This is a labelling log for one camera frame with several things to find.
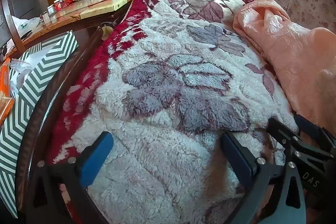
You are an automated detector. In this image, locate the peach quilt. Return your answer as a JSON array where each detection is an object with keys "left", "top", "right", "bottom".
[{"left": 232, "top": 0, "right": 336, "bottom": 140}]

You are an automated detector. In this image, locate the marble top cabinet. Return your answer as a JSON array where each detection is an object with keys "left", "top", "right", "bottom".
[{"left": 5, "top": 0, "right": 142, "bottom": 56}]

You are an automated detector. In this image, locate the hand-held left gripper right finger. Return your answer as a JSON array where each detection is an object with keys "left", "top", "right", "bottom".
[{"left": 221, "top": 132, "right": 306, "bottom": 224}]

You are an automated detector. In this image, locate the green white striped cardboard box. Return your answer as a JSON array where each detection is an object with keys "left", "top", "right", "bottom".
[{"left": 0, "top": 32, "right": 80, "bottom": 218}]

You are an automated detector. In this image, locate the floral red white fleece blanket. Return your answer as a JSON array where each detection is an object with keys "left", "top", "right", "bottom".
[{"left": 52, "top": 0, "right": 302, "bottom": 224}]

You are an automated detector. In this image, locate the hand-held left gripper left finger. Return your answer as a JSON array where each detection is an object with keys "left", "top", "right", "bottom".
[{"left": 34, "top": 131, "right": 114, "bottom": 224}]

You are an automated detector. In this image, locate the dark wooden chair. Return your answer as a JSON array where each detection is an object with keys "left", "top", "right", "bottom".
[{"left": 0, "top": 0, "right": 118, "bottom": 224}]

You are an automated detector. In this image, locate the white plastic bag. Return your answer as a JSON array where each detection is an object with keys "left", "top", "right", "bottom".
[{"left": 12, "top": 16, "right": 41, "bottom": 38}]

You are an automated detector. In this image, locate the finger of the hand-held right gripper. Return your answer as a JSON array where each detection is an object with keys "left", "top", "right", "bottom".
[
  {"left": 294, "top": 114, "right": 336, "bottom": 153},
  {"left": 267, "top": 117, "right": 302, "bottom": 153}
]

